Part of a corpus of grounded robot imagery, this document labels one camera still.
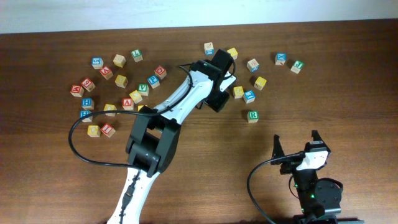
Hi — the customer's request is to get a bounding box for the yellow S block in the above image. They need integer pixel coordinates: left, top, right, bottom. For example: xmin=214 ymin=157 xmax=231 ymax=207
xmin=137 ymin=105 xmax=146 ymax=111

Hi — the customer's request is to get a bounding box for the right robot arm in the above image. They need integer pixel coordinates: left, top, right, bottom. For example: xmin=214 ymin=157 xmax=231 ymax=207
xmin=271 ymin=130 xmax=364 ymax=224

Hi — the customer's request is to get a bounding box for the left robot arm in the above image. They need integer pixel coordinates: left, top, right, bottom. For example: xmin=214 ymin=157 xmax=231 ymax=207
xmin=108 ymin=49 xmax=236 ymax=224

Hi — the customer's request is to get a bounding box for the yellow block centre right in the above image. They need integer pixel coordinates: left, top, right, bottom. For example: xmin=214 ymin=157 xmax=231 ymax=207
xmin=233 ymin=86 xmax=244 ymax=99

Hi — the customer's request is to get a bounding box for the blue E block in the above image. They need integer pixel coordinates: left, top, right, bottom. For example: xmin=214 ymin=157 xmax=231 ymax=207
xmin=243 ymin=90 xmax=256 ymax=104

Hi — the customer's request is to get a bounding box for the green R block right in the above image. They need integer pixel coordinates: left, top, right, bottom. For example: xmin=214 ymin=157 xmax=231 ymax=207
xmin=247 ymin=111 xmax=259 ymax=123

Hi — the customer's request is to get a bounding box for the wood block blue edge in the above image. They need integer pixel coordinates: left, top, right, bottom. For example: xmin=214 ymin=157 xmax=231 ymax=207
xmin=246 ymin=59 xmax=259 ymax=72

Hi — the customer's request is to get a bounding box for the yellow block top right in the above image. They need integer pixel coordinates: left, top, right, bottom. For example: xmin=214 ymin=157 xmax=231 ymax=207
xmin=227 ymin=47 xmax=238 ymax=60

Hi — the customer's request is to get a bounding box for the wood block blue side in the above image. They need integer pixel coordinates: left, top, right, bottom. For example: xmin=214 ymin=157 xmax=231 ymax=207
xmin=204 ymin=42 xmax=214 ymax=55

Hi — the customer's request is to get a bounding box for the red Q block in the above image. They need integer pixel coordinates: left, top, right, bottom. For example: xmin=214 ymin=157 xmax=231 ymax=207
xmin=154 ymin=65 xmax=167 ymax=80

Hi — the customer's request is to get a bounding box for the blue P block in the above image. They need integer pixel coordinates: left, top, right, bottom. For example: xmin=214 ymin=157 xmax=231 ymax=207
xmin=147 ymin=75 xmax=160 ymax=89

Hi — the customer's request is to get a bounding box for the green J block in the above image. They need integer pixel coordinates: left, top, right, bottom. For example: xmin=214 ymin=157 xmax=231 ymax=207
xmin=290 ymin=60 xmax=305 ymax=74

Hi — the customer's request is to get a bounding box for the blue X block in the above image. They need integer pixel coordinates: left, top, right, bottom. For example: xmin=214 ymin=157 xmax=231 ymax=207
xmin=275 ymin=52 xmax=287 ymax=65

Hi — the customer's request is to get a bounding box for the green V block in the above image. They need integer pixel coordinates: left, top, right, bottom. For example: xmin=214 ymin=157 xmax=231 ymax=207
xmin=137 ymin=84 xmax=149 ymax=96

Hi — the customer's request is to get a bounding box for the yellow C block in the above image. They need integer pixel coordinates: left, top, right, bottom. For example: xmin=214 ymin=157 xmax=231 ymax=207
xmin=129 ymin=90 xmax=142 ymax=104

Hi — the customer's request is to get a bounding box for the red A block lower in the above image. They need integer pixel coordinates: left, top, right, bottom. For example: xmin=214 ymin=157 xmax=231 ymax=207
xmin=122 ymin=98 xmax=134 ymax=111

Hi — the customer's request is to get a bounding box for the red a block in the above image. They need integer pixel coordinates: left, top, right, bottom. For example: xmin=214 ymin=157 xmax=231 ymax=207
xmin=99 ymin=66 xmax=114 ymax=80
xmin=122 ymin=98 xmax=134 ymax=111

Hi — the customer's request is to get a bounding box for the green L block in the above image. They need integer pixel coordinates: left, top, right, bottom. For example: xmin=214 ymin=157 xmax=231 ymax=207
xmin=131 ymin=49 xmax=143 ymax=62

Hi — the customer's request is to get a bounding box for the yellow block upper left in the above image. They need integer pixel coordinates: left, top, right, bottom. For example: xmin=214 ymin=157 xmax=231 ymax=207
xmin=115 ymin=75 xmax=128 ymax=88

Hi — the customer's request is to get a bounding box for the plain wood yellow block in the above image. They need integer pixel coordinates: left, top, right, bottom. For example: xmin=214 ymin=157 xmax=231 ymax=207
xmin=113 ymin=54 xmax=126 ymax=68

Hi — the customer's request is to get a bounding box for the yellow O block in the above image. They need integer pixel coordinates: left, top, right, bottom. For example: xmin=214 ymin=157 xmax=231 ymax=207
xmin=104 ymin=104 xmax=118 ymax=117

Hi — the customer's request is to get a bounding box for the red A block upper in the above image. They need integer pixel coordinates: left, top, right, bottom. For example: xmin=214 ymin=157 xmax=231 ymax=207
xmin=99 ymin=66 xmax=114 ymax=80

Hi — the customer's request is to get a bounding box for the red I block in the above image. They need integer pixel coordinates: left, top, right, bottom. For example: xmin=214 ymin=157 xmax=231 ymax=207
xmin=101 ymin=123 xmax=116 ymax=138

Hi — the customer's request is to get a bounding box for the blue 5 block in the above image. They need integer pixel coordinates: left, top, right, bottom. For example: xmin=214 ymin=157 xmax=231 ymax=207
xmin=91 ymin=57 xmax=104 ymax=70

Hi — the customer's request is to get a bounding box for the yellow block bottom left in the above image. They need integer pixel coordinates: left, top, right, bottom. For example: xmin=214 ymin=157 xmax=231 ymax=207
xmin=87 ymin=125 xmax=101 ymax=138

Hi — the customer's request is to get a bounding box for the blue H block upper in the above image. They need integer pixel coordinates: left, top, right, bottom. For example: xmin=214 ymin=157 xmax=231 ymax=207
xmin=81 ymin=98 xmax=95 ymax=110

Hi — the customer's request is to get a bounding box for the blue h block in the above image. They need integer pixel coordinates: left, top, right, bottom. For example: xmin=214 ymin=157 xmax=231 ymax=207
xmin=81 ymin=98 xmax=95 ymax=110
xmin=80 ymin=110 xmax=93 ymax=123

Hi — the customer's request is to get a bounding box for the red 6 block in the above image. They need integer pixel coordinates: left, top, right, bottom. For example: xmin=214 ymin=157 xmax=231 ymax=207
xmin=81 ymin=78 xmax=95 ymax=92

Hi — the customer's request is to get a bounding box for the blue H block lower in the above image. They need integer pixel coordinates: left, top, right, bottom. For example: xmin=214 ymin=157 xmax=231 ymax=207
xmin=80 ymin=110 xmax=93 ymax=123

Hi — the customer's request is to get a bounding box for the red M block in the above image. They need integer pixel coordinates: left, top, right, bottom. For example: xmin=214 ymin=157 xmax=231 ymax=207
xmin=70 ymin=85 xmax=84 ymax=97

